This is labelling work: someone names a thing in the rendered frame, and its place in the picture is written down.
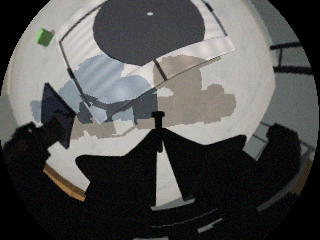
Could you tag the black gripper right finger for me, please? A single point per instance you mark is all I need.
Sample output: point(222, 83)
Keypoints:
point(190, 160)

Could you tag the dark grey disc with small center hole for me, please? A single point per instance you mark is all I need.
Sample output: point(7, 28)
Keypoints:
point(124, 31)

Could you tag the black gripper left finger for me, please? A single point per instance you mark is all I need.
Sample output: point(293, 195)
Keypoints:
point(135, 167)

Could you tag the green cube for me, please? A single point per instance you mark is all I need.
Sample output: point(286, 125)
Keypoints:
point(43, 37)

